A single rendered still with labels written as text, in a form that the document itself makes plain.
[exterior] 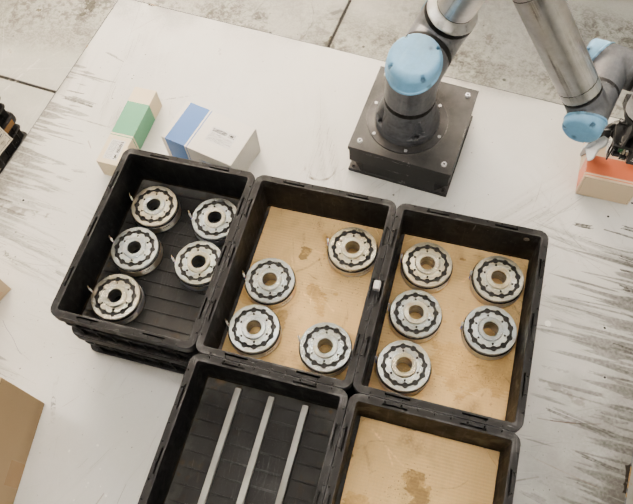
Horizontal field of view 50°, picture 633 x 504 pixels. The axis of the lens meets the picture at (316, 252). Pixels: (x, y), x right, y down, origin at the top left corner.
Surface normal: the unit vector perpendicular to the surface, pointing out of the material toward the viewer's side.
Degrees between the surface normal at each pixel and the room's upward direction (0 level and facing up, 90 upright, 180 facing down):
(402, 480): 0
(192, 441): 0
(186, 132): 0
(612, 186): 90
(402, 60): 9
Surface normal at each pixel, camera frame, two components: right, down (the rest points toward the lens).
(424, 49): -0.11, -0.30
